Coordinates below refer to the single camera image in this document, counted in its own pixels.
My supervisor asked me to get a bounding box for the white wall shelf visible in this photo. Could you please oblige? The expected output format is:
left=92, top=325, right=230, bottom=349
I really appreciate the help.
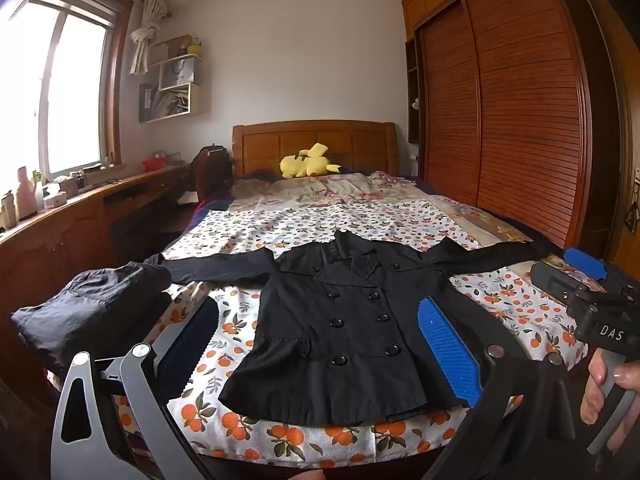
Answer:
left=139, top=35, right=203, bottom=123

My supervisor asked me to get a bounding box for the wooden louvered wardrobe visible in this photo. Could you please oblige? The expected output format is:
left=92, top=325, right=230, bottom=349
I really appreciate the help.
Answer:
left=401, top=0, right=621, bottom=261

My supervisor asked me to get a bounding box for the wooden headboard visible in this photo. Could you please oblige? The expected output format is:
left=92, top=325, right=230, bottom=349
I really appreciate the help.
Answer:
left=231, top=120, right=401, bottom=181

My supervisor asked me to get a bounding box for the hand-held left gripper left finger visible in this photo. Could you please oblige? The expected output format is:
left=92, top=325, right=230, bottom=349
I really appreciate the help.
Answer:
left=50, top=296, right=221, bottom=480

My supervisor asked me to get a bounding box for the wooden desk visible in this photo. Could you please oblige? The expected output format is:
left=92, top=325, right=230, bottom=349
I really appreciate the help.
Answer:
left=0, top=162, right=193, bottom=401

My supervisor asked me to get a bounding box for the folded dark clothes pile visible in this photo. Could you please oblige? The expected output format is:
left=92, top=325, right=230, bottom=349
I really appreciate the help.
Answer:
left=11, top=261, right=173, bottom=376

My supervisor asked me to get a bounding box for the tied white curtain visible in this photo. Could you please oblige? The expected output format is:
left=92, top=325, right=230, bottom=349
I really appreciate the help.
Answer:
left=129, top=0, right=168, bottom=76

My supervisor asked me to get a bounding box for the pink bottle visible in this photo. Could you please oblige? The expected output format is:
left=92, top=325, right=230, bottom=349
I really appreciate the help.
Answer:
left=15, top=166, right=38, bottom=221

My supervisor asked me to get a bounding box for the white paper bag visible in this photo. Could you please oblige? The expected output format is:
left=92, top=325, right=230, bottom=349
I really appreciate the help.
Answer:
left=159, top=57, right=196, bottom=92

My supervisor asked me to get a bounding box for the yellow plush toy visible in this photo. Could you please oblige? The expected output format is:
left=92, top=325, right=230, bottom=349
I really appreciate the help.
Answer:
left=280, top=143, right=342, bottom=180

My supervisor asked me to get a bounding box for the person's right hand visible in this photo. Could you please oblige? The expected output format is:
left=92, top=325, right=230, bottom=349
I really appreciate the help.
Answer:
left=580, top=347, right=640, bottom=428

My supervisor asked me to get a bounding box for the wooden door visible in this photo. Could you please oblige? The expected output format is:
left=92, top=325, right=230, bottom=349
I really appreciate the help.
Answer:
left=590, top=0, right=640, bottom=261

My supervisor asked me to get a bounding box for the black backpack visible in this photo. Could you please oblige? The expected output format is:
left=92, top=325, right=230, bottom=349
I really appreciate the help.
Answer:
left=190, top=144, right=235, bottom=196

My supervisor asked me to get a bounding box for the navy blanket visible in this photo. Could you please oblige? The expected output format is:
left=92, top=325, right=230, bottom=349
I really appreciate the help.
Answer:
left=182, top=195, right=233, bottom=236

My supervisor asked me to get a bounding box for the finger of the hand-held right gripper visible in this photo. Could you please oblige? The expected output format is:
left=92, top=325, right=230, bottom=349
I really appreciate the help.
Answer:
left=564, top=247, right=608, bottom=281
left=530, top=260, right=606, bottom=306

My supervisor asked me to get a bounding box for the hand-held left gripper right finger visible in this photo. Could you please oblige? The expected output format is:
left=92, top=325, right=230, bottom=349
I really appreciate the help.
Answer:
left=416, top=296, right=588, bottom=480

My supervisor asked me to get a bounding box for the floral quilt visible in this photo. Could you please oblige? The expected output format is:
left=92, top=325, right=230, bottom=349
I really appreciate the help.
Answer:
left=232, top=171, right=566, bottom=271

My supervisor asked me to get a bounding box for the dark wooden side shelf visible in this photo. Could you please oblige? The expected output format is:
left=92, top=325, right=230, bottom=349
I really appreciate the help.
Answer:
left=405, top=37, right=423, bottom=143

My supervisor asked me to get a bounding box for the orange print bed sheet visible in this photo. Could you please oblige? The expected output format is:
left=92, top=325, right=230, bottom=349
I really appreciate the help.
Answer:
left=112, top=199, right=591, bottom=471

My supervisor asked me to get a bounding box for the window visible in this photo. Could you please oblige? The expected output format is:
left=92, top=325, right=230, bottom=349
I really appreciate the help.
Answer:
left=0, top=0, right=131, bottom=181

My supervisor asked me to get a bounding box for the black double-breasted coat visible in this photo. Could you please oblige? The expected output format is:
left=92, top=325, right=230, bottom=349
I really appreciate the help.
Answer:
left=159, top=230, right=551, bottom=426

